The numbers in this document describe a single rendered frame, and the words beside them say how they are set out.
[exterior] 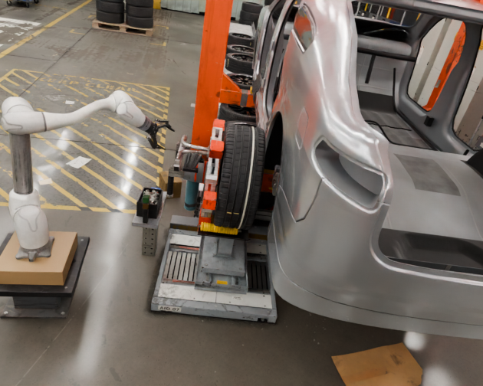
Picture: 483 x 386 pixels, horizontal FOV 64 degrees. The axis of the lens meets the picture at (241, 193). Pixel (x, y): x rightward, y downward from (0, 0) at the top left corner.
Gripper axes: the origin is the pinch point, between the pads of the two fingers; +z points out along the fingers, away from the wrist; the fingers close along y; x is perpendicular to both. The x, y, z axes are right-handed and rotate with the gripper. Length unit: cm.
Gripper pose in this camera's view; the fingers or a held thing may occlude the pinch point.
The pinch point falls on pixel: (167, 139)
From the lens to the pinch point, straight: 256.2
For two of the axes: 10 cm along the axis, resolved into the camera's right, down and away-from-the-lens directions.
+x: -7.7, -2.9, 5.7
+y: 4.2, -9.0, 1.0
